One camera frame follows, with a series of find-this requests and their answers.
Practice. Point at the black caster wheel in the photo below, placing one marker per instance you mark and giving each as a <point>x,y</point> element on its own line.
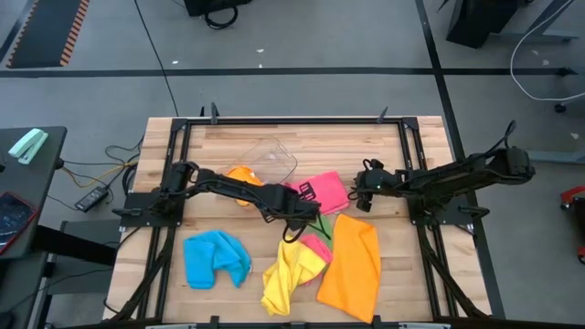
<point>560,108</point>

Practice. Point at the black computer tower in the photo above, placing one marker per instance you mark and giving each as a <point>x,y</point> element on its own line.
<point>215,7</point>

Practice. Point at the clear plastic bin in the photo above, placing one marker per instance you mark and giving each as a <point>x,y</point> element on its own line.
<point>274,155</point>

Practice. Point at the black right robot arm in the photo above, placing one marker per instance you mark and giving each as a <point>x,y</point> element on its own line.
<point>457,176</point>

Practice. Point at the black table clamp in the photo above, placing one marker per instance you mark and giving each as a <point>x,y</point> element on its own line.
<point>383,114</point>

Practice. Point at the black side desk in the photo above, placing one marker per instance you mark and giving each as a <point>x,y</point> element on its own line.
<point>45,183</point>

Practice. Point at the yellow microfiber towel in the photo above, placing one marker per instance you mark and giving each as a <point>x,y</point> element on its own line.
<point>288,279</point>

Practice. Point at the black mat with orange stripes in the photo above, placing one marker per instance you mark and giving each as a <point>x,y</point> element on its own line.
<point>41,32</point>

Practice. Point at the mint green stapler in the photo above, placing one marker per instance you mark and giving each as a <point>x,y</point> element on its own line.
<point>27,145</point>

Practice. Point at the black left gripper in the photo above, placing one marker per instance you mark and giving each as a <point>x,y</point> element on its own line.
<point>297,210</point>

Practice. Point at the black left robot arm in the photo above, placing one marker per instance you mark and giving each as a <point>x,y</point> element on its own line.
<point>219,183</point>

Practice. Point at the grey desk base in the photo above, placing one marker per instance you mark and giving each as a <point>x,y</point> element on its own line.
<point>82,279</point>

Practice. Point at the green microfiber towel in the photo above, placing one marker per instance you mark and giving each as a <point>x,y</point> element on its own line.
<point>326,230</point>

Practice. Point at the black equipment cabinet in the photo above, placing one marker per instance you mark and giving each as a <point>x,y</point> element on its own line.
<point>480,20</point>

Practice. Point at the smartphone in red case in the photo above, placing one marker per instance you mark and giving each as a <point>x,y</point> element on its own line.
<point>16,221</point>

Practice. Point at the red wheeled cart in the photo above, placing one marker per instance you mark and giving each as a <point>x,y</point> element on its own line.
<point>573,194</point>

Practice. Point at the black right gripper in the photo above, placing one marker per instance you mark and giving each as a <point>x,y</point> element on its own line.
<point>375,183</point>

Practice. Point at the black aluminium table frame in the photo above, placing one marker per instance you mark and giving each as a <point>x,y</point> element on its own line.
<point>297,121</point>

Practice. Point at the orange microfiber towel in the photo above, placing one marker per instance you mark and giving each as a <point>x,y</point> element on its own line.
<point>352,269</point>
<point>244,176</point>

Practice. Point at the black power adapter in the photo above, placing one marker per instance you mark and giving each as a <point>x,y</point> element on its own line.
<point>91,198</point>

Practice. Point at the blue microfiber towel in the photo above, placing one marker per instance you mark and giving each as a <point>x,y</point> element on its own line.
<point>215,256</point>

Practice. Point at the grey metal desk foot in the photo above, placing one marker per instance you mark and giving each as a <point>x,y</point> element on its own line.
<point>539,35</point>
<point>562,157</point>

